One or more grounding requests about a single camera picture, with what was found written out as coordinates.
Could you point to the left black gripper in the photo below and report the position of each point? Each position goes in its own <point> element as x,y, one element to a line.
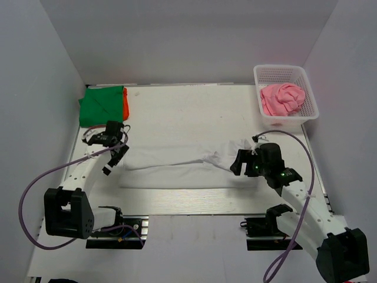
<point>112,163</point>

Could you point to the white plastic basket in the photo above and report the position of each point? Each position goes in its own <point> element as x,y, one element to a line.
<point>268,74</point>

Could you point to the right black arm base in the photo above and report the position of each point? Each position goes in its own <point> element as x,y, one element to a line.
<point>260,237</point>

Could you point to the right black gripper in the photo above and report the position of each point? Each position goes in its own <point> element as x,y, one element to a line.
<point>241,157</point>

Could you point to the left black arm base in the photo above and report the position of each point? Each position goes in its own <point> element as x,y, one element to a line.
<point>122,238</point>

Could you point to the green folded t shirt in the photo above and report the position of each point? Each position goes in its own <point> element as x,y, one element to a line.
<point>100,105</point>

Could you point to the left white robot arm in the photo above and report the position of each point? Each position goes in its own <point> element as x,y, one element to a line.
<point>68,212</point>

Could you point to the orange folded t shirt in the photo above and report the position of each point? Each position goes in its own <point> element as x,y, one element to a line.
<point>126,111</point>

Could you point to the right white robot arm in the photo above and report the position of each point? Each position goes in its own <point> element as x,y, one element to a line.
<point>340,253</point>

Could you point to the white t shirt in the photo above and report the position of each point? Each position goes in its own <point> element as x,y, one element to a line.
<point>189,166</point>

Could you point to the pink t shirt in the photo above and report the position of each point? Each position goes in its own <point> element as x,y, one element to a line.
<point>282,100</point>

